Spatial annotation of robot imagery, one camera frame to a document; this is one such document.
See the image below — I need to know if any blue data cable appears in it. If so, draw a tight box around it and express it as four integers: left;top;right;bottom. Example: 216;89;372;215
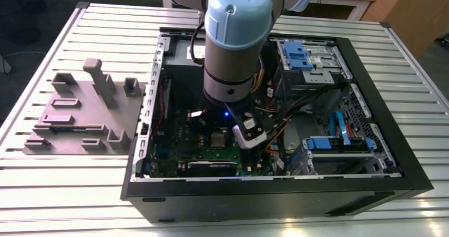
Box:
329;110;353;146

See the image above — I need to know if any brown wooden cabinet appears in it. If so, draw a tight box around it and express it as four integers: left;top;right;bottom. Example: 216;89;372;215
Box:
361;0;449;60

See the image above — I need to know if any CPU socket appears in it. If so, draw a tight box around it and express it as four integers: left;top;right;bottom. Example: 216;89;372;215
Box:
208;126;234;150

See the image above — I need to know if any yellow wire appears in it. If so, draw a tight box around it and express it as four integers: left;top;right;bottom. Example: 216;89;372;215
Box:
252;67;265;91

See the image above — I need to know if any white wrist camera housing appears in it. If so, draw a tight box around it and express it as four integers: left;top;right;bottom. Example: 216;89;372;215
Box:
232;110;269;150

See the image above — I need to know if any grey power supply unit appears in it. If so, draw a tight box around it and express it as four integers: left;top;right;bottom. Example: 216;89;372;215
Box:
164;38;208;104

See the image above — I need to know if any coloured wire bundle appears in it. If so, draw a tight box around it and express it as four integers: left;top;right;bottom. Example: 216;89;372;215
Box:
254;100;286;117

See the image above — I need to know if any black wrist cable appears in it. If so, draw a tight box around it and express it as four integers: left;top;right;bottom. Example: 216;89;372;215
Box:
192;11;208;65

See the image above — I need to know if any green motherboard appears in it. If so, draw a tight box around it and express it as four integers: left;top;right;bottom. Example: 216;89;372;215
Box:
150;108;278;176

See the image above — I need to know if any grey parts rack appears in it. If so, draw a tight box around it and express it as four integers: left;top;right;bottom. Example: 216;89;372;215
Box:
21;58;147;156

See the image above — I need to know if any silver square CPU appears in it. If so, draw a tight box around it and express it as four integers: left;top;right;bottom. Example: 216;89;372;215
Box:
210;132;229;148

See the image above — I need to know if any black open PC case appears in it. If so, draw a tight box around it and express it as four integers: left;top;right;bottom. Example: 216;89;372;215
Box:
121;25;436;223

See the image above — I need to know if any black graphics card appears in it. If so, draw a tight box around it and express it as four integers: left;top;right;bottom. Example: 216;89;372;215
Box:
177;159;240;177

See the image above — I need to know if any hard disk in blue carrier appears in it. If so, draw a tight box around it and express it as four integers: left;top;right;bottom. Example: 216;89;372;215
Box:
303;136;376;154

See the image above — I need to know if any perforated metal disk bay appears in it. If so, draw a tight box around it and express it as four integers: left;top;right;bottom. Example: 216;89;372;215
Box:
294;136;401;175

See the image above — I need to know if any black cable bundle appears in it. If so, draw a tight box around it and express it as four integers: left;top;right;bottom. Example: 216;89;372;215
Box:
261;83;352;140

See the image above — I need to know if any blue plastic drive bracket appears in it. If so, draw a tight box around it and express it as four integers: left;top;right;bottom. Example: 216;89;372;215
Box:
285;41;316;71

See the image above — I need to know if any silver drive cage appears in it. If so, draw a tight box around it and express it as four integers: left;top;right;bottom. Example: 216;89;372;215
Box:
273;39;355;97

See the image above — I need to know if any RAM stick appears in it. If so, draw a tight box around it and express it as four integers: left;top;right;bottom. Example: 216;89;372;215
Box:
49;126;89;133

